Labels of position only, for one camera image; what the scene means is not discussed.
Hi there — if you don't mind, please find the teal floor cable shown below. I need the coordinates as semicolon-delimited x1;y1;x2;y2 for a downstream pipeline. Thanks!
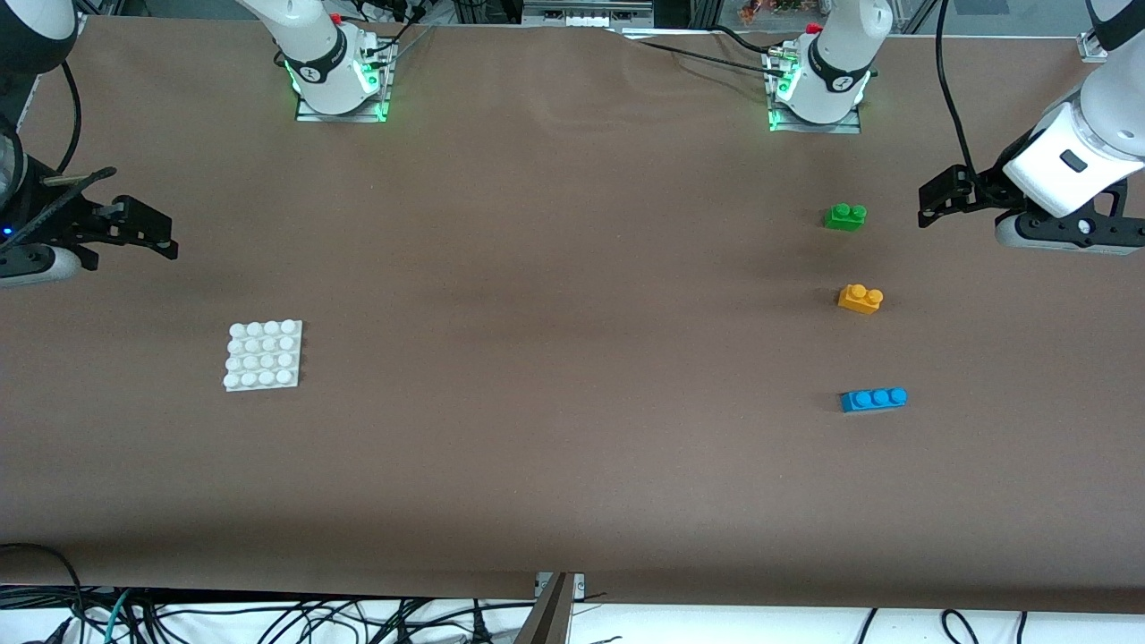
103;589;133;644

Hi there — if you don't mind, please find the white studded base plate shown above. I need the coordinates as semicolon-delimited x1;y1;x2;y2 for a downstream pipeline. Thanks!
222;319;304;394

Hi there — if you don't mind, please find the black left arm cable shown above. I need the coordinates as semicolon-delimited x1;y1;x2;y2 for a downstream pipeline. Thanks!
934;0;981;180

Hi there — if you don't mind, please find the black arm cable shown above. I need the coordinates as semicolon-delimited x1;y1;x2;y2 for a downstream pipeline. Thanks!
934;0;981;180
54;58;84;180

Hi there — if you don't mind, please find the silver table edge bracket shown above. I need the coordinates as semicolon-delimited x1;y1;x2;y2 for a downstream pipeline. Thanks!
535;572;587;602

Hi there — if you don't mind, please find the aluminium frame rail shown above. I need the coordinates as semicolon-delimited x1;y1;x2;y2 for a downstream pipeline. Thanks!
522;0;656;30

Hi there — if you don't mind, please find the black looped floor cable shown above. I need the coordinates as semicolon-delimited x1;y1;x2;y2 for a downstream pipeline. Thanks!
0;542;87;644

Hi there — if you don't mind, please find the long black table cable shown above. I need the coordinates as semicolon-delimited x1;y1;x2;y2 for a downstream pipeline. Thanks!
626;36;788;77

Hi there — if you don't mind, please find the orange background object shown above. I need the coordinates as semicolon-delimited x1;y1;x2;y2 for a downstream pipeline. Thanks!
738;0;806;24

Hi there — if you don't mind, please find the yellow two-stud block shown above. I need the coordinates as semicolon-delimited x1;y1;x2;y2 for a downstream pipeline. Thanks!
837;283;885;316

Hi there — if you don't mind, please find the short black table cable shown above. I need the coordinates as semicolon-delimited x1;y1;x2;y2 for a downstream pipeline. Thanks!
707;25;788;55

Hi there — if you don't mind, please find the blue three-stud block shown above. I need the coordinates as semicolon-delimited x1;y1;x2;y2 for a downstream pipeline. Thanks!
840;386;909;414

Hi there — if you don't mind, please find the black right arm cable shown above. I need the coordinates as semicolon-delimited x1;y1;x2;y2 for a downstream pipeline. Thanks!
54;58;84;180

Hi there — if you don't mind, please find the brown table cover sheet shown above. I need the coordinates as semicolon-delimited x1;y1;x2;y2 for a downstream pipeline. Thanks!
0;16;1145;618

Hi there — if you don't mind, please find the dark support beam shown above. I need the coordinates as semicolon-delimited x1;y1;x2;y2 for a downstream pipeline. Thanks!
513;572;574;644

